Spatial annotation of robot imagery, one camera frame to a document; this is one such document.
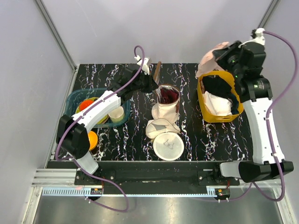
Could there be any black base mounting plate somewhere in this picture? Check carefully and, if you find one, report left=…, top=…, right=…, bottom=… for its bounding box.
left=74, top=161, right=241, bottom=195

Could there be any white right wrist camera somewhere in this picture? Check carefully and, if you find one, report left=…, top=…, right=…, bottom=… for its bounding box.
left=250, top=28, right=265, bottom=46

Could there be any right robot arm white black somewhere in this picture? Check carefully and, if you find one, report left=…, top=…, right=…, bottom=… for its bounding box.
left=212, top=41, right=294, bottom=185

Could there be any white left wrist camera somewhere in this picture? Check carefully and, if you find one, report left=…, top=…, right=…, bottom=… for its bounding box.
left=134, top=55, right=152, bottom=75

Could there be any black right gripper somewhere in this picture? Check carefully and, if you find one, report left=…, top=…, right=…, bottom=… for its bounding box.
left=212, top=40, right=243, bottom=79

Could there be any cream laundry bag brown trim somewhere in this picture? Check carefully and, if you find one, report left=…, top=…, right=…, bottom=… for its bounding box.
left=151, top=61, right=181, bottom=123

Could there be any aluminium frame post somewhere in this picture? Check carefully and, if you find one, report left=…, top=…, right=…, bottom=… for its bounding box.
left=33, top=0, right=77, bottom=71
left=257, top=0, right=281, bottom=28

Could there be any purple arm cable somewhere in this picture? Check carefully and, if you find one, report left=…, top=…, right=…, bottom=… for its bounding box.
left=55, top=45, right=145, bottom=212
left=193, top=30, right=297, bottom=203

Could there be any aluminium front rail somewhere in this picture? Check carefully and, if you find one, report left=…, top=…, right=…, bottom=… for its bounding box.
left=31, top=169, right=281, bottom=189

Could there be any orange bowl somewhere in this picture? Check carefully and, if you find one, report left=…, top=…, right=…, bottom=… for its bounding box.
left=88, top=131, right=98, bottom=151

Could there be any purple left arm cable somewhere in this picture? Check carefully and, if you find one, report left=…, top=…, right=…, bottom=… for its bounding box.
left=55, top=45, right=145, bottom=212

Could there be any yellow plastic bin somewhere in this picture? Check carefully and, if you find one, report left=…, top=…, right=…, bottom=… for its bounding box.
left=197, top=70, right=243, bottom=123

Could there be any white cloth in bin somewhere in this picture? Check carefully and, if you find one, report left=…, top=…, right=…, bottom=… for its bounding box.
left=203, top=91, right=232, bottom=116

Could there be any teal transparent plastic container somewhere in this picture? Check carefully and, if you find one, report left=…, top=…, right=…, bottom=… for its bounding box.
left=64, top=88, right=131, bottom=128

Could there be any black garment in bin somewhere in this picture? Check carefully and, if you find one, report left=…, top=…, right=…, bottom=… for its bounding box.
left=202, top=75, right=240, bottom=115

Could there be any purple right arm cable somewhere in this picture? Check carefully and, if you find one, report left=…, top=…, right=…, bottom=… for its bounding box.
left=193, top=30, right=297, bottom=203

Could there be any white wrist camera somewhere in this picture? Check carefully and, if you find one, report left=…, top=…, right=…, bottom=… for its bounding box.
left=134, top=55, right=152, bottom=75
left=250, top=28, right=265, bottom=46

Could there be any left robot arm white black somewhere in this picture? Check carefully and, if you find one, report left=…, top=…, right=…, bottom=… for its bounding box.
left=56, top=64, right=158, bottom=185

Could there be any cream paper cup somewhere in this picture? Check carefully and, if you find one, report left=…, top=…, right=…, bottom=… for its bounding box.
left=108, top=106, right=124, bottom=123

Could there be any aluminium frame post right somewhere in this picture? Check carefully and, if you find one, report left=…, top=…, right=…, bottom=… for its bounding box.
left=257, top=0, right=281, bottom=28

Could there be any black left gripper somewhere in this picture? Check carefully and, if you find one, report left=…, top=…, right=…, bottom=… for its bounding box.
left=132, top=70, right=159, bottom=94

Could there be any aluminium frame post left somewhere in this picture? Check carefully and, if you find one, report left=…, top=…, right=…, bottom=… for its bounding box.
left=33, top=0, right=77, bottom=71

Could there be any white mesh laundry bag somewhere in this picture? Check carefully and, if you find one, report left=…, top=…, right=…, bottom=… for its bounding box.
left=145, top=119, right=185, bottom=161

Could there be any dark maroon bra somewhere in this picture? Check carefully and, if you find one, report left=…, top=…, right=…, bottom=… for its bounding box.
left=159, top=88, right=179, bottom=104

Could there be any yellow-green plate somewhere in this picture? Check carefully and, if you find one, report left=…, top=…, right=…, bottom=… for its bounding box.
left=76, top=97, right=108, bottom=125

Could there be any orange translucent cup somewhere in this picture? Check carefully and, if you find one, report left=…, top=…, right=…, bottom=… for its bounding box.
left=78, top=99, right=94, bottom=112

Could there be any pale pink bra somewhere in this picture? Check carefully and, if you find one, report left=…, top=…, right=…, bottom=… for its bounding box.
left=195, top=42, right=229, bottom=78

